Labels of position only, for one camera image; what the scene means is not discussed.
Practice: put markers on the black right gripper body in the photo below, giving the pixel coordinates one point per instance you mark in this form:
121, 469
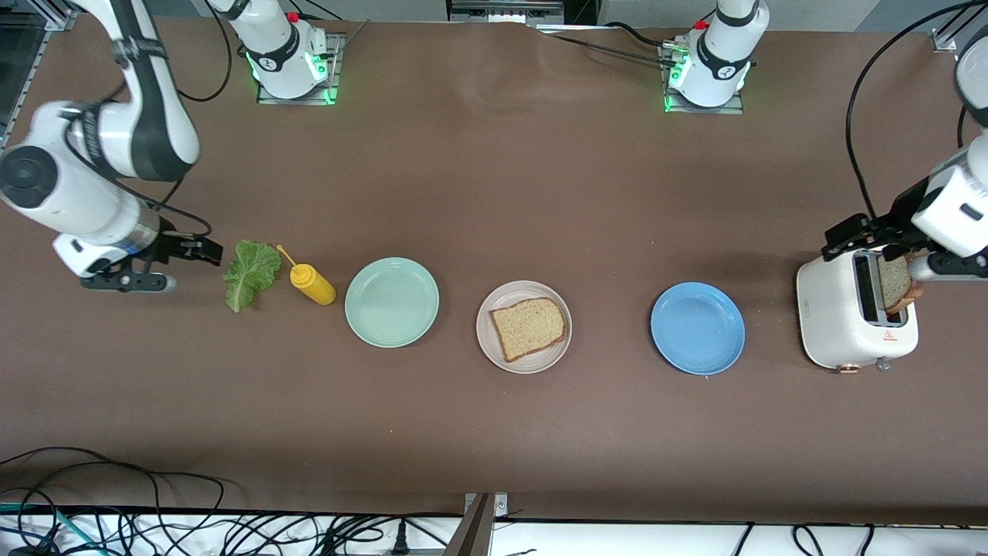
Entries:
170, 245

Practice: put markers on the blue plate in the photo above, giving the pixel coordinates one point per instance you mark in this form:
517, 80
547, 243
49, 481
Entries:
698, 328

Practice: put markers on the aluminium frame bracket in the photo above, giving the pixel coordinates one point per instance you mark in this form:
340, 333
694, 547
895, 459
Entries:
477, 529

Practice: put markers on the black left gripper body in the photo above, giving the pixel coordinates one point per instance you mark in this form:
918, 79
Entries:
901, 213

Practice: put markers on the black power plug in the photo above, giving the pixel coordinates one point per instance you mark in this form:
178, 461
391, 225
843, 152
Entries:
400, 540

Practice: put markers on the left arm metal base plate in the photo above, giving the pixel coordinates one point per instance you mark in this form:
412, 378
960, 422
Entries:
706, 110

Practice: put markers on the green lettuce leaf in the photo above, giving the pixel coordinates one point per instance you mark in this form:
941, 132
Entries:
248, 274

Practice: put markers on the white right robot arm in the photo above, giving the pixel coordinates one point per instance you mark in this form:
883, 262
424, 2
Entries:
77, 193

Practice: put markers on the beige plate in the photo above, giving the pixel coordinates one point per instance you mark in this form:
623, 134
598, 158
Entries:
494, 349

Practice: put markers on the brown bread slice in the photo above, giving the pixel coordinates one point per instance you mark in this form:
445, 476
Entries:
529, 328
895, 289

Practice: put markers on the aluminium profile bar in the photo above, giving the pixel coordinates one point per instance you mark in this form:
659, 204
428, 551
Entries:
54, 11
953, 23

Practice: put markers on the yellow squeeze bottle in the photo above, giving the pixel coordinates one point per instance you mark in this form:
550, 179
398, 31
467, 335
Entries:
312, 284

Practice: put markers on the mint green plate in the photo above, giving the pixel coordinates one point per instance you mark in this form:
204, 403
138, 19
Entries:
391, 302

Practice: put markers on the white two-slot toaster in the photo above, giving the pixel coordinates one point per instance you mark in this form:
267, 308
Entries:
830, 316

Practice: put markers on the metal frame block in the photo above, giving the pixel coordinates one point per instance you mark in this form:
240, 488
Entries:
505, 9

